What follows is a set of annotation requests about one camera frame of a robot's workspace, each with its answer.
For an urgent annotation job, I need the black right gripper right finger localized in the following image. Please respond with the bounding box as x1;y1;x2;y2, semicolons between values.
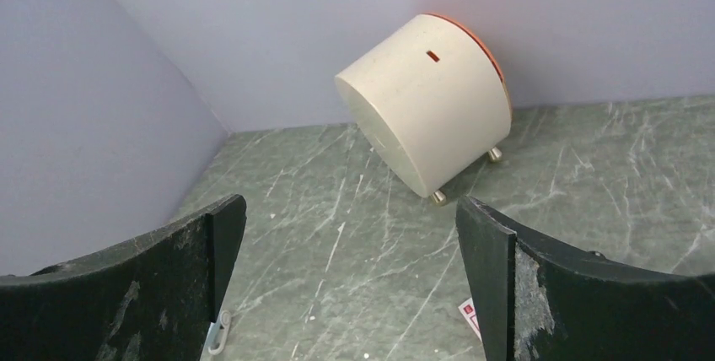
455;197;714;360

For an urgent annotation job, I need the white red staple box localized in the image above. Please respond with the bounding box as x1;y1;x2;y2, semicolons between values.
458;298;482;341

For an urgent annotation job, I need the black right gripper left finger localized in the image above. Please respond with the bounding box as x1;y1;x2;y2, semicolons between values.
1;194;247;360

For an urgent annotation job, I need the cream cylindrical stool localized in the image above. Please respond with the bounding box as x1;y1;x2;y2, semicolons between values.
334;13;513;205

